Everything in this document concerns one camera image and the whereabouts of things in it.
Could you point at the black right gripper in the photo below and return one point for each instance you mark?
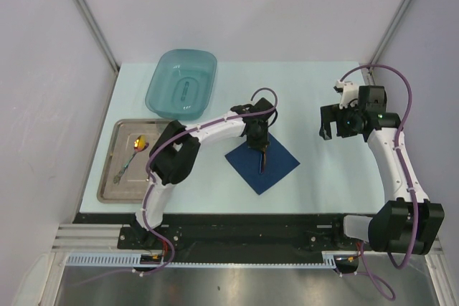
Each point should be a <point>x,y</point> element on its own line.
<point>333,113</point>

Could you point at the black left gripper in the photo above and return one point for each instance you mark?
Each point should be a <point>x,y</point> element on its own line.
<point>263,142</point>

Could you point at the iridescent fork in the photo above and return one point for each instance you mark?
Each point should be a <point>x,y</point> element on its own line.
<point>263,157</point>

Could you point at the blue paper napkin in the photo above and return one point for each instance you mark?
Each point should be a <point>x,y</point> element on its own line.
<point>246,162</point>

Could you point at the iridescent spoon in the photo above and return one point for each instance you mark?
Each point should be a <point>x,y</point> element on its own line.
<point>139,145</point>

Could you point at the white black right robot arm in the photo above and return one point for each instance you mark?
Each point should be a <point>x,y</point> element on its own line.
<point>408,221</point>

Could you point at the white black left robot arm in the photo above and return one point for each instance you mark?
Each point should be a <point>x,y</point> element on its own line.
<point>173,156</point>

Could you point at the teal plastic tub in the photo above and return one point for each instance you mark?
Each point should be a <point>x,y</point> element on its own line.
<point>182,83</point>

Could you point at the metal tray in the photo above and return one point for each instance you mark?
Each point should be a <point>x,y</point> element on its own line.
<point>133,185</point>

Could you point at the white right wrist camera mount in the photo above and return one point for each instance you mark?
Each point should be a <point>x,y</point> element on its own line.
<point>349,92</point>

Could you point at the right aluminium frame post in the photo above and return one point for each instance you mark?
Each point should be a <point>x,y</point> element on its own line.
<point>389,33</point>

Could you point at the aluminium frame post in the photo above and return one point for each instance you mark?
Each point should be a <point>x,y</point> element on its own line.
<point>88,17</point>
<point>389,33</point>

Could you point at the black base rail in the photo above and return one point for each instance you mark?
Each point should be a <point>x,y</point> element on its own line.
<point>254,238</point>

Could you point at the white slotted cable duct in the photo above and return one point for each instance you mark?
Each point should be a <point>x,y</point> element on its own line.
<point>103,259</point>

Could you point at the left aluminium frame post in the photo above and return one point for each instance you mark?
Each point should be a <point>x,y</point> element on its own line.
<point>88,17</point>

